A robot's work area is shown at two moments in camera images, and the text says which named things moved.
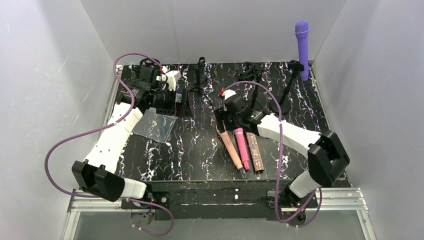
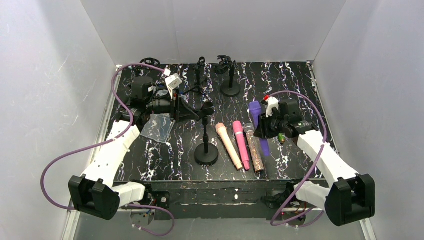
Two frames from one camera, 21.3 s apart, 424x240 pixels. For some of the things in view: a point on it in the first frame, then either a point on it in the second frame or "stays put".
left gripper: (178, 103) → (178, 109)
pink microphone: (243, 147) stays put
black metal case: (218, 200) stays put
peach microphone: (231, 148) stays put
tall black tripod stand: (198, 88) stays put
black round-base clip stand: (283, 100) → (206, 154)
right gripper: (222, 118) → (265, 127)
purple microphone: (302, 30) → (255, 107)
